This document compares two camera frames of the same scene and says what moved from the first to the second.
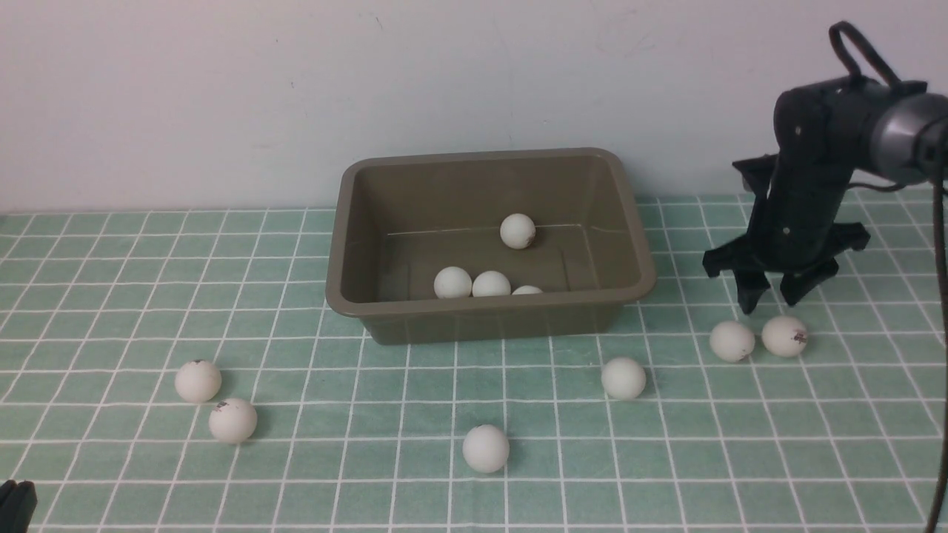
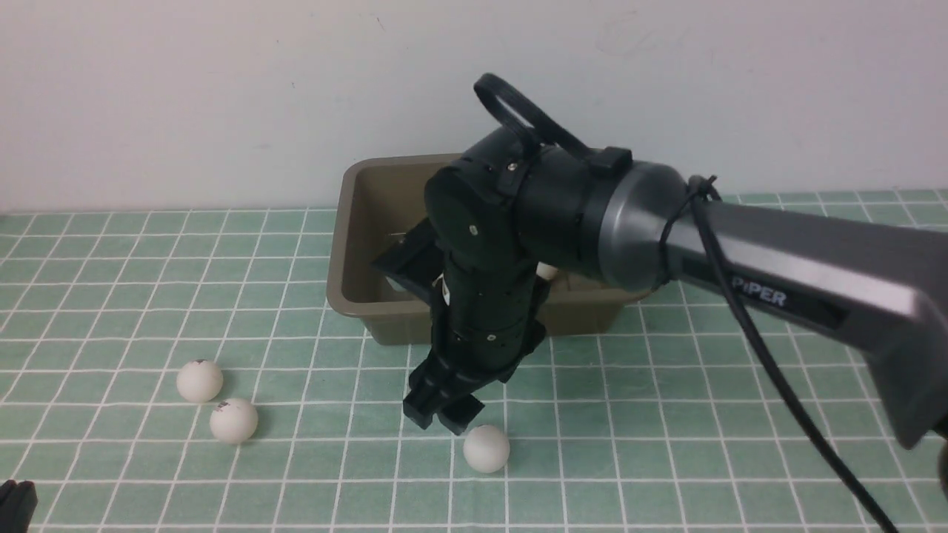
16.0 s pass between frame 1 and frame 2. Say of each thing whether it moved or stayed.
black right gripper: moved
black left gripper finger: stayed
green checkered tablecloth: stayed
